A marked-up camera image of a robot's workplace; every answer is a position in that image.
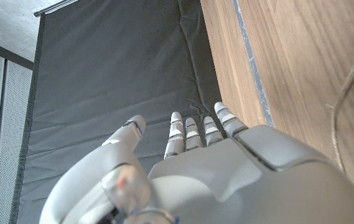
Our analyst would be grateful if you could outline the brown twine spool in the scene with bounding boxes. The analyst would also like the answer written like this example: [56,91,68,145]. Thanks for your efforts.
[332,0,354,172]

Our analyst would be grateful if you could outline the silver backdrop crossbar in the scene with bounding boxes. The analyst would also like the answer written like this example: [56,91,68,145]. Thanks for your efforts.
[33,0,80,18]

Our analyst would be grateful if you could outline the black backdrop curtain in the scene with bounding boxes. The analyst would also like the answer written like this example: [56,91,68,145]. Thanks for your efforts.
[8,0,224,224]

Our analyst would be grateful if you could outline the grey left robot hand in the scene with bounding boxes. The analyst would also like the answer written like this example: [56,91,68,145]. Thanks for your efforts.
[39,101,354,224]

